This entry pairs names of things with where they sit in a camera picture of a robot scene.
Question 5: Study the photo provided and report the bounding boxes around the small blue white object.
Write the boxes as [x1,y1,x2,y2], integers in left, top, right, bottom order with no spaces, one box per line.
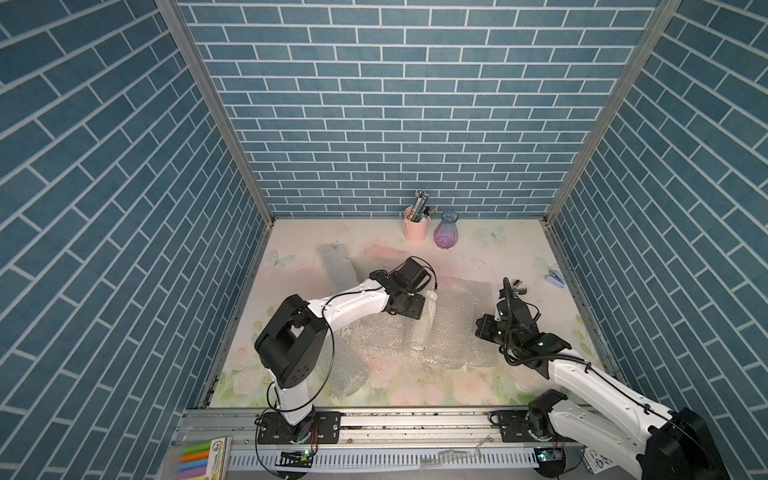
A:
[545,270,567,288]

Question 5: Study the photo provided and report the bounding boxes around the white slotted cable duct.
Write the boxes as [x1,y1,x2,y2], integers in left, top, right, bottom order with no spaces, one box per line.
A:
[229,447,539,474]

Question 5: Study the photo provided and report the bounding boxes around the pink pen cup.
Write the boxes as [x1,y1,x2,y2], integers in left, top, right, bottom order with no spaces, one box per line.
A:
[403,206,430,243]

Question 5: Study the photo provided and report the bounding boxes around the pens in cup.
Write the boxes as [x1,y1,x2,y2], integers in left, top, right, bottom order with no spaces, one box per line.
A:
[406,190,433,223]

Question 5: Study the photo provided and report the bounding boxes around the bubble wrapped vase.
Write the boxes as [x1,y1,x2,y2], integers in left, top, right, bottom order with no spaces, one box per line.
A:
[316,336,368,399]
[317,244,359,293]

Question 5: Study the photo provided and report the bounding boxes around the bubble wrapped vase back left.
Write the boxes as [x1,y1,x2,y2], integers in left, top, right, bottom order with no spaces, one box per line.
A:
[317,244,359,293]

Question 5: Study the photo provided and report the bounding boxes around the purple vase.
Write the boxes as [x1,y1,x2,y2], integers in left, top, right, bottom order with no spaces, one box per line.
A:
[433,210,459,250]

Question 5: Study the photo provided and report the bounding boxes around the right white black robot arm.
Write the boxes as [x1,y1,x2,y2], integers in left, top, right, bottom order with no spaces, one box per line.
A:
[475,279,729,479]

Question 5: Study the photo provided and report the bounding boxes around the cream ribbed cylinder vase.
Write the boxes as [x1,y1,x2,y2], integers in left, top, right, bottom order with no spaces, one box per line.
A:
[406,290,438,351]

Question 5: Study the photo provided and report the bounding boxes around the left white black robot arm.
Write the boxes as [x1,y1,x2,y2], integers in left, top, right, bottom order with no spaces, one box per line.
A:
[253,256,438,443]

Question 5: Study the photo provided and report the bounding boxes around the bubble wrapped vase front left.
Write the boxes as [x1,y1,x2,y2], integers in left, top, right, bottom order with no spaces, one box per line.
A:
[316,336,368,399]

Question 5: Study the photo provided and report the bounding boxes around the white red blue box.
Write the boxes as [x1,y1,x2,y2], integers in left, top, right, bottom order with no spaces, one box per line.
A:
[581,448,615,475]

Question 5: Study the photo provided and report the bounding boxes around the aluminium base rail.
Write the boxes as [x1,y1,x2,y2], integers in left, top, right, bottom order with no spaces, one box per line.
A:
[160,406,587,479]

